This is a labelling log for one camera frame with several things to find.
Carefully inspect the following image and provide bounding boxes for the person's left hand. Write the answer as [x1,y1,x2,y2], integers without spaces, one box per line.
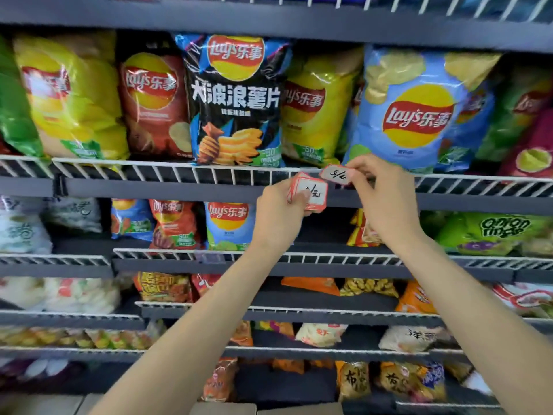
[250,178,314,255]

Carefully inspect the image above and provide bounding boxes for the person's right hand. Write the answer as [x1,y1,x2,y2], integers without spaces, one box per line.
[345,153,427,251]

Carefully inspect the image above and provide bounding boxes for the stack of red-bordered price tags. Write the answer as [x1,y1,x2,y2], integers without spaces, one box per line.
[287,171,329,213]

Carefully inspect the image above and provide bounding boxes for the single red-bordered white label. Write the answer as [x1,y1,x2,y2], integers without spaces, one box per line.
[319,164,357,186]

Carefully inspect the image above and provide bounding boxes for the person's right forearm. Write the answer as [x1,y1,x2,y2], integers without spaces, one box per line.
[397,231,553,415]

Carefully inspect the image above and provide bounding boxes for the person's left forearm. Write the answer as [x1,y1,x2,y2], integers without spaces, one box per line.
[88,244,299,415]

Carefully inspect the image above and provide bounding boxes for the orange yellow snack bag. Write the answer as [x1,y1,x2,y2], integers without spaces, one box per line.
[347,208,384,248]

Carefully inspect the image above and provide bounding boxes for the blue lime chip bag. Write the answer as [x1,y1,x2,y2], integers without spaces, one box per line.
[204,202,256,252]

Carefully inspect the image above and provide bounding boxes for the green white-print snack bag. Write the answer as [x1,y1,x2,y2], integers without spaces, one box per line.
[436,213,553,257]
[419,211,454,238]

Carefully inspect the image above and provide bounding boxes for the yellow nut snack bag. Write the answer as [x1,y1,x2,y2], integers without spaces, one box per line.
[340,278,399,299]

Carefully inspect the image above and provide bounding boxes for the red white-print snack bag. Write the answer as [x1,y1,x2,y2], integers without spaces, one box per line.
[191,274,222,297]

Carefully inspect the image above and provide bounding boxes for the light blue chip bag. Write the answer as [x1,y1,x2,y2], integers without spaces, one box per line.
[343,45,502,173]
[434,81,495,173]

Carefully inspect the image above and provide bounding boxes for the dark red chip bag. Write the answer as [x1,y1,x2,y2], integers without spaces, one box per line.
[149,199,202,251]

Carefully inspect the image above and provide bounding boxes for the small colourful snack bag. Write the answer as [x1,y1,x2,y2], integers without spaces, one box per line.
[255,322,296,340]

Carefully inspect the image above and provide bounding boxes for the small orange clear snack bag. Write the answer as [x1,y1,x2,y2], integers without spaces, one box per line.
[230,322,255,347]

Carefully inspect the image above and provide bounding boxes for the yellow-green chip bag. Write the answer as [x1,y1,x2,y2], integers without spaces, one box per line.
[281,47,363,167]

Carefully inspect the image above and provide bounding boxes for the black blue chip bag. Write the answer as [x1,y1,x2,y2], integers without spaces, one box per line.
[175,33,294,168]

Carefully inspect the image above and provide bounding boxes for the white red-print snack bag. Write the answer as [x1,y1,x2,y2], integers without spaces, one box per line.
[296,323,349,348]

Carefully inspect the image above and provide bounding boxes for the red yellow printed snack bag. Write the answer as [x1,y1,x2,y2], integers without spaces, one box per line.
[134,271,194,304]

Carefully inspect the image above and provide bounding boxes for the white fluffy snack bag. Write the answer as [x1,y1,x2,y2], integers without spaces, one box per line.
[378,326,451,354]

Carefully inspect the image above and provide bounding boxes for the blue tomato chip bag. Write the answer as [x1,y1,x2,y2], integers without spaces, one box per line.
[111,199,155,242]

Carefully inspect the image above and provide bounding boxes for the green red-logo chip bag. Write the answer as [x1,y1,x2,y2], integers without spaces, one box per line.
[475,66,553,163]

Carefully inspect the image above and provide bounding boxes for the small red chip bag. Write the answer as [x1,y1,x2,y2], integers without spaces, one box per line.
[117,51,193,160]

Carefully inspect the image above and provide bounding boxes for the brown gold snack bag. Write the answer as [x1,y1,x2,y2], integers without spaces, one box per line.
[336,361,372,401]
[380,363,426,401]

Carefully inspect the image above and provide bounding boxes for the blue orange snack bag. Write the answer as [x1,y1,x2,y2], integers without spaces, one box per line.
[416,361,446,402]

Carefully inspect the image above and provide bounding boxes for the brown cardboard box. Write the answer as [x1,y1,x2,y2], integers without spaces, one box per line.
[190,401,259,415]
[75,394,104,415]
[257,401,345,415]
[0,394,85,415]

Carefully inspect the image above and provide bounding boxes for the white printed snack bag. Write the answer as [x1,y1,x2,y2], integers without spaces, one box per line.
[0,196,52,255]
[43,198,103,234]

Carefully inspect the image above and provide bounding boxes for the yellow red-logo chip bag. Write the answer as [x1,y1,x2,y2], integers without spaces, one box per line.
[13,32,130,163]

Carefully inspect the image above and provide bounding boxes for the plain green chip bag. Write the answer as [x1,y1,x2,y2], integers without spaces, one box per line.
[0,36,44,159]

